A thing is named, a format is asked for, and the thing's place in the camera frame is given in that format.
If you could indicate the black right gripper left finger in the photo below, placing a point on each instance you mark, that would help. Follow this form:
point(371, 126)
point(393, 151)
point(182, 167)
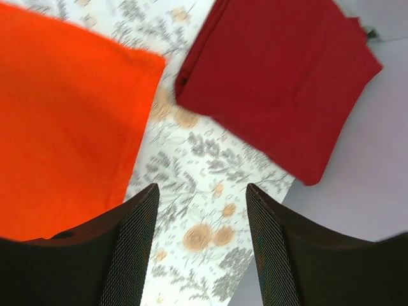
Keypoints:
point(100, 262)

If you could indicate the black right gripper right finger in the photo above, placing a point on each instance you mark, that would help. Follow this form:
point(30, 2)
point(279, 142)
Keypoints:
point(300, 262)

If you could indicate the floral patterned table mat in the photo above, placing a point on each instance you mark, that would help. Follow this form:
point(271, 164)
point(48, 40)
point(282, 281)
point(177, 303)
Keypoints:
point(202, 244)

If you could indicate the folded dark red t-shirt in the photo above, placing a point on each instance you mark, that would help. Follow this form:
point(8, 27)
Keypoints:
point(281, 75)

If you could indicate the orange t-shirt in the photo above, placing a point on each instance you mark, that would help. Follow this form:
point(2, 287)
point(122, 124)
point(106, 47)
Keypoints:
point(74, 108)

